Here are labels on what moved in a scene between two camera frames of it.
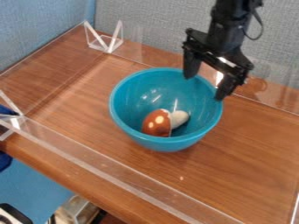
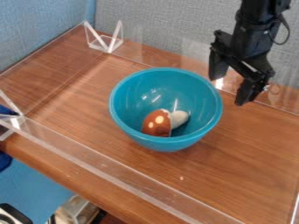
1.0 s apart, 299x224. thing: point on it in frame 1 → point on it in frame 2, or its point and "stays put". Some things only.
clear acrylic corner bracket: [101, 42] stays put
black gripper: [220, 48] → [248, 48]
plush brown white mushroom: [162, 121] stays put
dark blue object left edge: [5, 157] stays put
